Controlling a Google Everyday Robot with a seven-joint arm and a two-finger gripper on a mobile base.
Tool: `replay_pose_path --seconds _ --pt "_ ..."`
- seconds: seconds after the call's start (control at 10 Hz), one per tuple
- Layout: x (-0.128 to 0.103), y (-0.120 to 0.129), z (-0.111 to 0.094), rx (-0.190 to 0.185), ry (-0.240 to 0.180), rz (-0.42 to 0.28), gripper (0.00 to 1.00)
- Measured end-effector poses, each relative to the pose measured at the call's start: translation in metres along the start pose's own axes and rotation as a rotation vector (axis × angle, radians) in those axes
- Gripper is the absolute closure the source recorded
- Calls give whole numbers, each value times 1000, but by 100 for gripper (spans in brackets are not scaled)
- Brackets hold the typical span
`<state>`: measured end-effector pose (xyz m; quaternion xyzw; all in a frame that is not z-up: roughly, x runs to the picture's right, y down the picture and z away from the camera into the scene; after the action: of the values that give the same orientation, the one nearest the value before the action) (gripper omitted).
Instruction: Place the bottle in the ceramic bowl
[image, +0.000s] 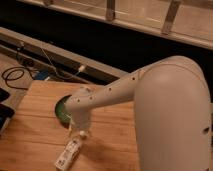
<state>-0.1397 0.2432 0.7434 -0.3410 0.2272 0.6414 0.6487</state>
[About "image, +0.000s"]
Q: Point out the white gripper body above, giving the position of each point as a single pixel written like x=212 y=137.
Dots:
x=79 y=124

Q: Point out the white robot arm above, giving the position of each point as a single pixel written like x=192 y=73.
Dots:
x=172 y=111

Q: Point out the green ceramic bowl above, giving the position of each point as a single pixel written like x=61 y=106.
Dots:
x=60 y=112

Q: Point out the white plastic bottle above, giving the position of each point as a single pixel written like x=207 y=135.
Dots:
x=70 y=151

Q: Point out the blue box on floor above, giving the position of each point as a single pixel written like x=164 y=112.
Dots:
x=42 y=75

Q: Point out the black device at left edge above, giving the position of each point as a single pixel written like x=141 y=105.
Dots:
x=6 y=112

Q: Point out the grey floor beam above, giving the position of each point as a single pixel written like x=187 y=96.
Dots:
x=59 y=55

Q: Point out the wooden rail with brackets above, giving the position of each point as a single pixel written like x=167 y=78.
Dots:
x=187 y=21

